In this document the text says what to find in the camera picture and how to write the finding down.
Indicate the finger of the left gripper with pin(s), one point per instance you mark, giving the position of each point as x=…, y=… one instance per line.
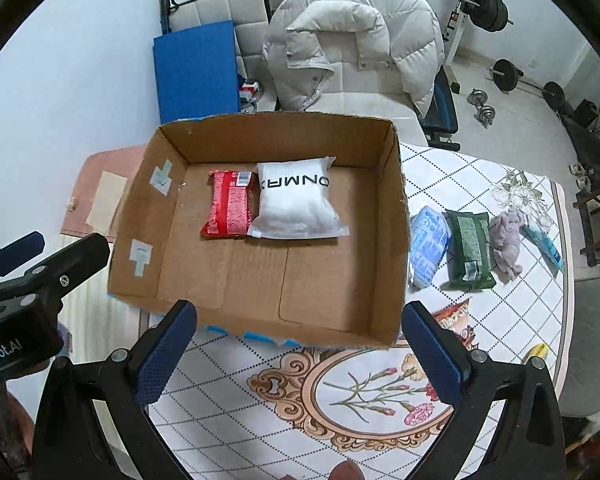
x=20, y=252
x=63, y=271

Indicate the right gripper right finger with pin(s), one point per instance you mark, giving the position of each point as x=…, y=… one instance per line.
x=528, y=441

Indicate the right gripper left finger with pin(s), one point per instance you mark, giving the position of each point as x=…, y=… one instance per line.
x=69, y=442

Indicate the yellow silver scrubbing sponge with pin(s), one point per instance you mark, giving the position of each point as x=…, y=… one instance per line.
x=537, y=351

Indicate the orange panda snack bag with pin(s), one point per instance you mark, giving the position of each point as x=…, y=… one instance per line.
x=455, y=317

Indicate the green snack packet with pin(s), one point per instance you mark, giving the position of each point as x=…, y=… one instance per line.
x=471, y=263

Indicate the purple soft cloth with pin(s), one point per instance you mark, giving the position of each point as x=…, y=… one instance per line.
x=504, y=231

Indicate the operator thumb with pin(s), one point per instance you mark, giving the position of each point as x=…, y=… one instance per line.
x=346, y=470

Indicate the beige tape patch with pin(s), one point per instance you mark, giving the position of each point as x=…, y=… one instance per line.
x=107, y=198

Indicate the red snack packet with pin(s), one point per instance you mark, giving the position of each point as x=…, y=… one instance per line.
x=230, y=213

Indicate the patterned white tablecloth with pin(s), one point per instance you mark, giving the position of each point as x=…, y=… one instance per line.
x=245, y=408

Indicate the blue toothbrush package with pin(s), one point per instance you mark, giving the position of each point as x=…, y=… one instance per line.
x=545, y=245

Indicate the brown cardboard box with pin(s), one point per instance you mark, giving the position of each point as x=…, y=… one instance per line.
x=338, y=292

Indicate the light blue tissue pack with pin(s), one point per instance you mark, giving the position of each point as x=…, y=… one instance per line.
x=430, y=237

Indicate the white pillow pack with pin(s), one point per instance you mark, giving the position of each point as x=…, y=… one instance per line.
x=294, y=202

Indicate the blue folded mat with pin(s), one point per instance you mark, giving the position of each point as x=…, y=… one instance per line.
x=196, y=72

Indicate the dark wooden stool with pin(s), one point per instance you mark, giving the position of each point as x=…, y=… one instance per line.
x=587, y=204

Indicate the clear crumpled plastic wrap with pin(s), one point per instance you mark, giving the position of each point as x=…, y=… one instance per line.
x=516, y=191

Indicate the chrome dumbbell pair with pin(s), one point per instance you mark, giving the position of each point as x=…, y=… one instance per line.
x=485, y=112

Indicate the black weight bench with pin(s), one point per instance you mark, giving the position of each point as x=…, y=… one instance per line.
x=440, y=122

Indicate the white puffer jacket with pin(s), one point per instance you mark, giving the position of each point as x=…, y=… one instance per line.
x=355, y=40

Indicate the floor barbell black plates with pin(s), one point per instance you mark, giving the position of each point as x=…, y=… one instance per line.
x=507, y=77

